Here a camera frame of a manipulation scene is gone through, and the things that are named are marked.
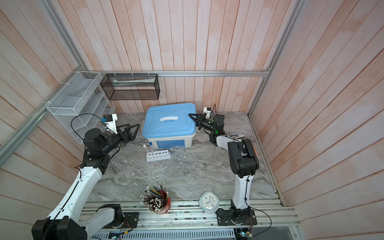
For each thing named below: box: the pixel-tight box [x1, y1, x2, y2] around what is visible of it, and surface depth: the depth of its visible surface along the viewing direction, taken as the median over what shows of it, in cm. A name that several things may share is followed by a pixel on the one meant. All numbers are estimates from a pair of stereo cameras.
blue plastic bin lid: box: [142, 103, 197, 139], surface depth 90 cm
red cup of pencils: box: [140, 182, 171, 215], surface depth 68 cm
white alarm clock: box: [199, 191, 220, 214], surface depth 78 cm
